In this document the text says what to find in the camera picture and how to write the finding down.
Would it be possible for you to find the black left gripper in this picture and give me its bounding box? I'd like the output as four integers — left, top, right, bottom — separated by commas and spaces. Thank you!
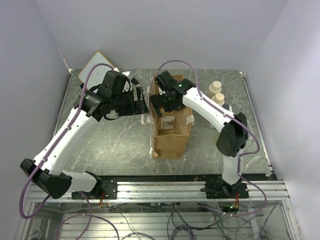
111, 86, 150, 117

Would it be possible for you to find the amber bottle white cap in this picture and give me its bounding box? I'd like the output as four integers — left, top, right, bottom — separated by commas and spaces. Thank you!
157, 108, 177, 130

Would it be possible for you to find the brown canvas bag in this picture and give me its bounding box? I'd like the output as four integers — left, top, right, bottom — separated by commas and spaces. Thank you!
145, 70, 196, 159

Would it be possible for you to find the beige cylinder bottle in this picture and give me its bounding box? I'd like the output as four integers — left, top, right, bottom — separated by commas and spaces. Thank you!
207, 80, 222, 98

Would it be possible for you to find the beige cap bottle front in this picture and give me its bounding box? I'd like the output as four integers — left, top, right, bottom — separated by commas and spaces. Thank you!
211, 92, 225, 107

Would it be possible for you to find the white bottle black cap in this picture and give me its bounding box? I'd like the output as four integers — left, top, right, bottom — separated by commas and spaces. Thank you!
208, 103, 233, 129

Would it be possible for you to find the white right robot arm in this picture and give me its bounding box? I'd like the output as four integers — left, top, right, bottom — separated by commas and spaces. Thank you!
149, 71, 249, 198

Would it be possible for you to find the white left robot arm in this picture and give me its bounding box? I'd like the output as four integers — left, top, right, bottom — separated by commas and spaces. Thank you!
20, 70, 149, 199

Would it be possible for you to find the black and white marker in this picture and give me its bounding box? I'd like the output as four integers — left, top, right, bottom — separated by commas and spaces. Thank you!
131, 77, 143, 91

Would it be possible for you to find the small whiteboard with wooden frame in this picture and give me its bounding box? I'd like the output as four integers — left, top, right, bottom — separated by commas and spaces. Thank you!
78, 51, 118, 83

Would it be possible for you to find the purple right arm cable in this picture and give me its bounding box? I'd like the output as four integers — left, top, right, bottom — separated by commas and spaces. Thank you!
157, 59, 268, 217

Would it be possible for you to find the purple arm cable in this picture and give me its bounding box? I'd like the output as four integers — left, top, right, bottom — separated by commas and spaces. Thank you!
157, 59, 268, 217
19, 63, 118, 220

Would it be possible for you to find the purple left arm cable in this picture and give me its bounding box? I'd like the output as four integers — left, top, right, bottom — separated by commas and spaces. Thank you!
19, 63, 118, 220

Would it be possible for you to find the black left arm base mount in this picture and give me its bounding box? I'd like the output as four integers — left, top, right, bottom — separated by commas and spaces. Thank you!
101, 180, 118, 200

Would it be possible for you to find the aluminium rail frame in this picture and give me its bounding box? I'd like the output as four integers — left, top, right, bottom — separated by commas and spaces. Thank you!
14, 179, 301, 240

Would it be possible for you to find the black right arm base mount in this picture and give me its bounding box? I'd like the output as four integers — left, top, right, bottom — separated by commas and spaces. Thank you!
200, 181, 249, 199

